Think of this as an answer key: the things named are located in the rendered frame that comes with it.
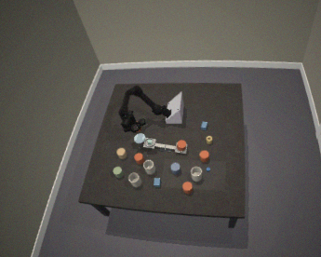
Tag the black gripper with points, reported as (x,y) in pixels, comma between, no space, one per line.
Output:
(141,122)

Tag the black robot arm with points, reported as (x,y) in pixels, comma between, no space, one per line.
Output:
(128,117)

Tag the white round dish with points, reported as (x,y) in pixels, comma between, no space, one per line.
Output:
(139,138)

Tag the white cylinder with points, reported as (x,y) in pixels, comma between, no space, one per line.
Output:
(149,166)
(135,179)
(196,174)

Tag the green cylinder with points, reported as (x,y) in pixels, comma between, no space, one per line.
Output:
(118,172)

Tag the orange cylinder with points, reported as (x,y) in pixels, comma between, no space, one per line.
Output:
(181,145)
(204,156)
(139,158)
(187,188)

